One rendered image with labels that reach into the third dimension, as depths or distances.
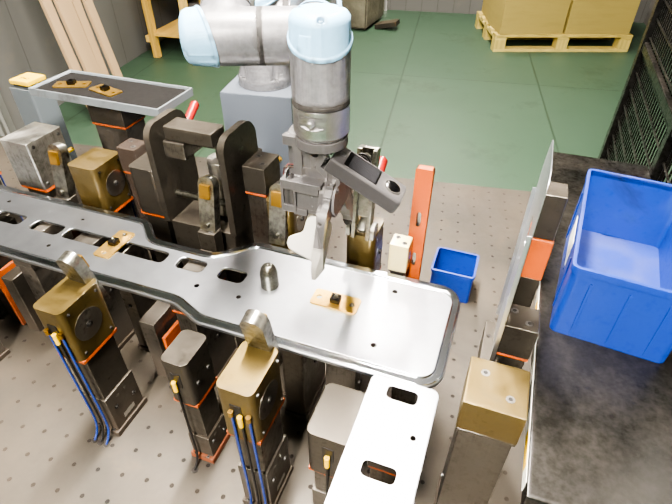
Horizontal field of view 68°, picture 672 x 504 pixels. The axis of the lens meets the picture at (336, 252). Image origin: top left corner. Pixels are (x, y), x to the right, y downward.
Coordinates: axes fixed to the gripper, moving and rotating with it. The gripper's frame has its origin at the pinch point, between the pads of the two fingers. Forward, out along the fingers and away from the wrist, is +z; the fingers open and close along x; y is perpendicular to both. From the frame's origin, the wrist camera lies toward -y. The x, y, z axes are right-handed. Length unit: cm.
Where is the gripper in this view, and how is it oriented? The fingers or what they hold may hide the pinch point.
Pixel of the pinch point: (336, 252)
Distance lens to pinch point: 78.8
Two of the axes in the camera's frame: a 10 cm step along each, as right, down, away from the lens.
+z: 0.0, 7.8, 6.3
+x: -3.4, 5.9, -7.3
